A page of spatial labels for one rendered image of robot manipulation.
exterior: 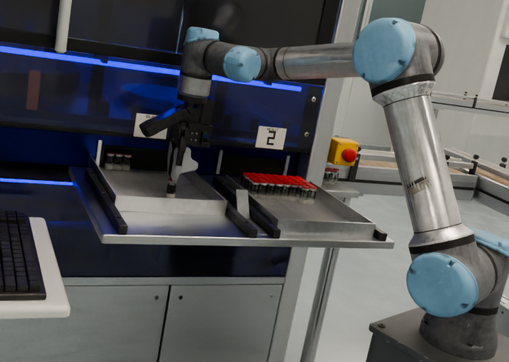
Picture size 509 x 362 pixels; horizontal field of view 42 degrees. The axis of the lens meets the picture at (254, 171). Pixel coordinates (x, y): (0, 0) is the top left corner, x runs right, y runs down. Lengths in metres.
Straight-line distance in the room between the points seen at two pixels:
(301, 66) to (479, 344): 0.68
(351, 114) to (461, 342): 6.22
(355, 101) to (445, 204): 6.28
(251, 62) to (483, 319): 0.70
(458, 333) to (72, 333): 1.02
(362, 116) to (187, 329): 5.80
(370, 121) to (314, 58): 6.17
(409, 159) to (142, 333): 1.01
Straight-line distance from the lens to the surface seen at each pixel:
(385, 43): 1.19
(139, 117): 1.69
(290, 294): 2.04
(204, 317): 1.96
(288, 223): 1.48
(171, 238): 1.36
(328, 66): 1.44
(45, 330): 1.86
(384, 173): 2.18
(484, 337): 1.36
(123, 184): 1.66
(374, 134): 7.69
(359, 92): 7.46
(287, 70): 1.50
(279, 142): 1.84
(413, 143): 1.19
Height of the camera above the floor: 1.35
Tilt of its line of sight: 14 degrees down
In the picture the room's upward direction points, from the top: 11 degrees clockwise
